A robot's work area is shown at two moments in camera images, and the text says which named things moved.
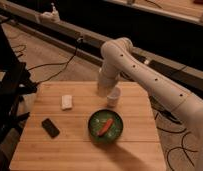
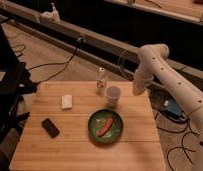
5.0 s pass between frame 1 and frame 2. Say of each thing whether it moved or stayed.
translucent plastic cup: stayed
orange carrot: stayed
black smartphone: stayed
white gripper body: moved
